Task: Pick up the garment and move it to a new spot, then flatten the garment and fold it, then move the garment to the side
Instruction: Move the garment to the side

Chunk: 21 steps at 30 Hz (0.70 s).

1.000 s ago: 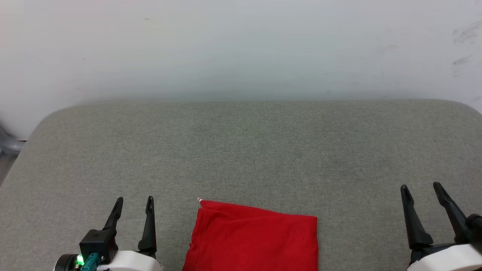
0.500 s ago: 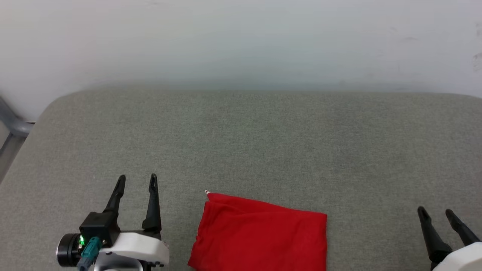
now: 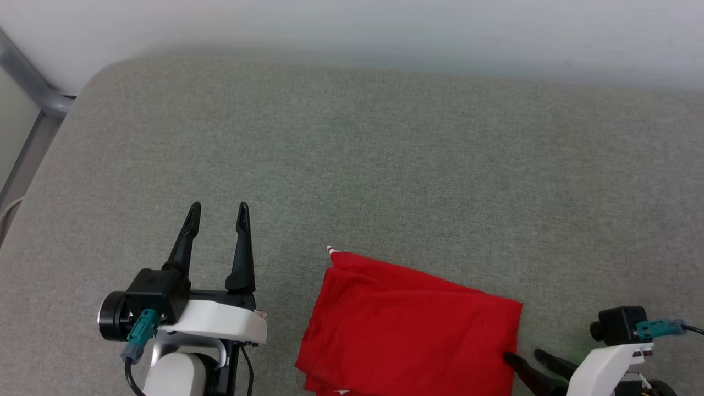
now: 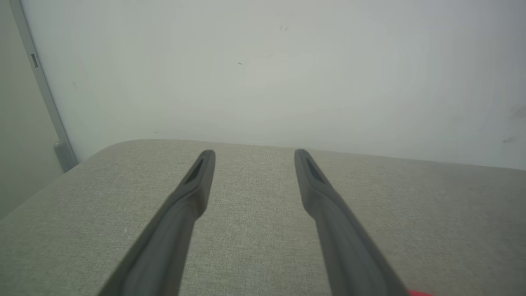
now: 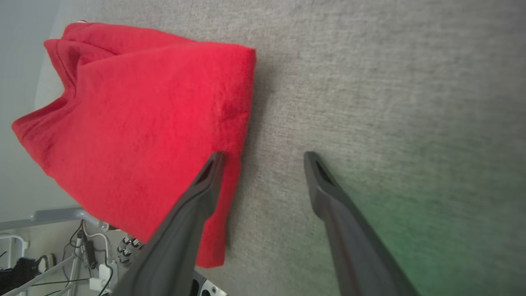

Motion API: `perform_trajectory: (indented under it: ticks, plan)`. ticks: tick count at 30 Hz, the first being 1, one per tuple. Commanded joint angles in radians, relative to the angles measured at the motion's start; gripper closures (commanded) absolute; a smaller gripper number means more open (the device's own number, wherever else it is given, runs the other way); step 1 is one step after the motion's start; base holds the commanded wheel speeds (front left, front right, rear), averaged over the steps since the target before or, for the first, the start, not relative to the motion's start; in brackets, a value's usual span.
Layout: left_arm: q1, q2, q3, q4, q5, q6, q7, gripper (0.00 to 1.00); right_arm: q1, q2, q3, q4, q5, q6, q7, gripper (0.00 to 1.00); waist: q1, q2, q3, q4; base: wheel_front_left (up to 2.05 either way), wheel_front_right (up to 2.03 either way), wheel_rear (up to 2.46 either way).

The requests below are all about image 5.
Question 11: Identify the red white jersey shirt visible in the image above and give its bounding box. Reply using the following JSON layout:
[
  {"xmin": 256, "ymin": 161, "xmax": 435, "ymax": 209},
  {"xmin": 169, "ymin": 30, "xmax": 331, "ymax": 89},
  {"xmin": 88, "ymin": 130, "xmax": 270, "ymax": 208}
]
[{"xmin": 12, "ymin": 21, "xmax": 257, "ymax": 268}]

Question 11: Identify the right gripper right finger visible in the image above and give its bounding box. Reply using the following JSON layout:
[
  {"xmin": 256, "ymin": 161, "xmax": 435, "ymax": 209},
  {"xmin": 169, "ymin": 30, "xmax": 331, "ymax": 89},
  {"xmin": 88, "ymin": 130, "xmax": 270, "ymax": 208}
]
[{"xmin": 303, "ymin": 151, "xmax": 420, "ymax": 296}]

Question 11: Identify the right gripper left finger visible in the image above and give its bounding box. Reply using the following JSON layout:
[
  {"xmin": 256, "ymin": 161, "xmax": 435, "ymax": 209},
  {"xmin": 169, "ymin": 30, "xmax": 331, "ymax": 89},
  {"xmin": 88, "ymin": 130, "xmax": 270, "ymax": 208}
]
[{"xmin": 110, "ymin": 151, "xmax": 226, "ymax": 296}]

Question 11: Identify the grey fabric sofa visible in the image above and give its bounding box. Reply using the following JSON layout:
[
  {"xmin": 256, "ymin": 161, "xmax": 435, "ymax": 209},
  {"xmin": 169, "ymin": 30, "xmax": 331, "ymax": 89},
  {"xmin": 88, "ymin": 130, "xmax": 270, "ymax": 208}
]
[{"xmin": 35, "ymin": 0, "xmax": 526, "ymax": 296}]

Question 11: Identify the white power adapter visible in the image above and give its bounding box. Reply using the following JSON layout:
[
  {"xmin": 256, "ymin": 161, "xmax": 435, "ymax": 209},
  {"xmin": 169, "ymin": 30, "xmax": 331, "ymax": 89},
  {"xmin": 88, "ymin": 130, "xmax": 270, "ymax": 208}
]
[{"xmin": 88, "ymin": 263, "xmax": 115, "ymax": 293}]

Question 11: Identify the grey metal tube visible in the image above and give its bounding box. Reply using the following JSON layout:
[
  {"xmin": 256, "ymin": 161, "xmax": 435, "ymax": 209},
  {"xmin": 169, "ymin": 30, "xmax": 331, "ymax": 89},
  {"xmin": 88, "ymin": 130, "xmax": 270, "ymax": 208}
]
[{"xmin": 0, "ymin": 207, "xmax": 109, "ymax": 231}]

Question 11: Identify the black small device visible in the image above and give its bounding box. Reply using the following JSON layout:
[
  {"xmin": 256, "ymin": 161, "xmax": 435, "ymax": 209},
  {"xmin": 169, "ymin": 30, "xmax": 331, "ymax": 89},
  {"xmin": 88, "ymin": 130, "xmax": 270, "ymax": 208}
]
[{"xmin": 80, "ymin": 239, "xmax": 98, "ymax": 270}]

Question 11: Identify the black bag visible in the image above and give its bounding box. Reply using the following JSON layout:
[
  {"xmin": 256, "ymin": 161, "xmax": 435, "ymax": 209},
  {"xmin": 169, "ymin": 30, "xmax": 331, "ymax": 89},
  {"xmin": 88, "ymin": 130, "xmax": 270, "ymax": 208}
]
[{"xmin": 0, "ymin": 254, "xmax": 56, "ymax": 293}]

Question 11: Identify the silver bolt cluster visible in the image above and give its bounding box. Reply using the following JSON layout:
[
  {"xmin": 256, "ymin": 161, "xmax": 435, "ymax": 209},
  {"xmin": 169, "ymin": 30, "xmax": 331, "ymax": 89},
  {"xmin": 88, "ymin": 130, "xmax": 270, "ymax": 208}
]
[{"xmin": 117, "ymin": 234, "xmax": 144, "ymax": 267}]

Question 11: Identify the white cable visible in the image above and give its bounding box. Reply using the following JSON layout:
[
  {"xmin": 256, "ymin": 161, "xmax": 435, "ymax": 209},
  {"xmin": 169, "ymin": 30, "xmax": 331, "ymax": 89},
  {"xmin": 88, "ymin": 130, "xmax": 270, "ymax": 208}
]
[{"xmin": 82, "ymin": 220, "xmax": 112, "ymax": 268}]

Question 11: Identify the white wire rack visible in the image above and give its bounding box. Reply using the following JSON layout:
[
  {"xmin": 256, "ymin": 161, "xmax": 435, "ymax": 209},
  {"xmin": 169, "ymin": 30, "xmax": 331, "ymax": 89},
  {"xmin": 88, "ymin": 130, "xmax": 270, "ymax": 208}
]
[{"xmin": 0, "ymin": 233, "xmax": 83, "ymax": 296}]

